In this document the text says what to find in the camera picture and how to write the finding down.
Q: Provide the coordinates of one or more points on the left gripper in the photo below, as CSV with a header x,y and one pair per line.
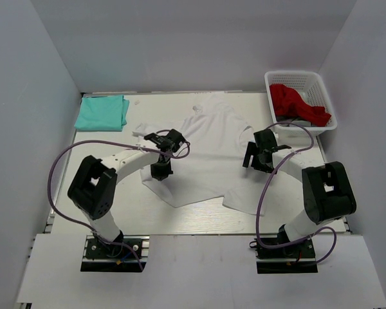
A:
x,y
161,174

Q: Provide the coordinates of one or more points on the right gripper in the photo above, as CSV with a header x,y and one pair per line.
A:
x,y
253,150

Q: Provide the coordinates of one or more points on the white t-shirt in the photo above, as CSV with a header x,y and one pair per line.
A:
x,y
218,139

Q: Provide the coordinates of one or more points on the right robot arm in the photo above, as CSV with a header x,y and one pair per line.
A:
x,y
327,192

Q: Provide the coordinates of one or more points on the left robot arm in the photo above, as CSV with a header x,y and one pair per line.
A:
x,y
94,184

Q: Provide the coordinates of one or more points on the grey t-shirt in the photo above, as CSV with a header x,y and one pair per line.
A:
x,y
286,122

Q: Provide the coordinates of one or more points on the red t-shirt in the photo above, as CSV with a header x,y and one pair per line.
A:
x,y
288,103

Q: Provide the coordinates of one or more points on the folded teal t-shirt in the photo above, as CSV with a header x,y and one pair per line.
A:
x,y
102,113

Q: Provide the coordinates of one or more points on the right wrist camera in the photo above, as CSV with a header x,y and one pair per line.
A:
x,y
277,146

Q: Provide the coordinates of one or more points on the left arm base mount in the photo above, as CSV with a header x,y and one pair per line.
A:
x,y
100,257

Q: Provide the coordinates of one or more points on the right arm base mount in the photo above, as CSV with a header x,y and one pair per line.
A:
x,y
295,259

